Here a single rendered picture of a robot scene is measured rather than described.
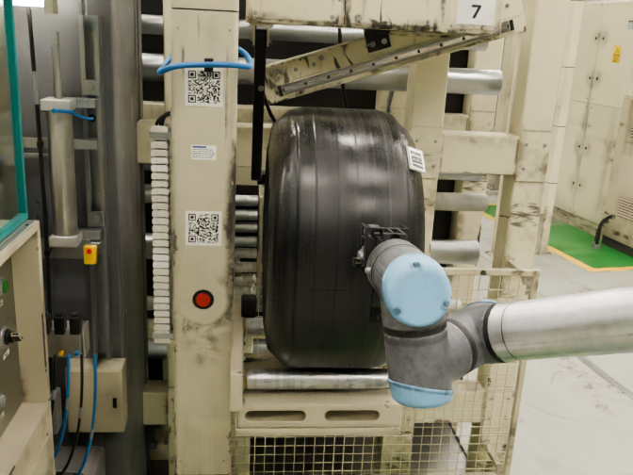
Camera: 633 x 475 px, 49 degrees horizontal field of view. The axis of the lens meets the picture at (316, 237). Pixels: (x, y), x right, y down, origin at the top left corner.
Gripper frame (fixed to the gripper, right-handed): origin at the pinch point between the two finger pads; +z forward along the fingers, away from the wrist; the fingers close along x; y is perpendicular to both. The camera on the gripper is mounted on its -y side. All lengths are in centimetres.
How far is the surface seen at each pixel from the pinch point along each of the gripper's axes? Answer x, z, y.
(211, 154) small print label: 30.2, 19.2, 16.2
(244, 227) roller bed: 23, 63, -6
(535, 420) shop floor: -109, 158, -106
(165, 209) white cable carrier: 39.9, 24.4, 3.9
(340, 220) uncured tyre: 5.6, 2.2, 5.9
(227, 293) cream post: 26.5, 22.8, -13.8
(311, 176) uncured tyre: 11.0, 5.8, 13.5
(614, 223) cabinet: -284, 422, -53
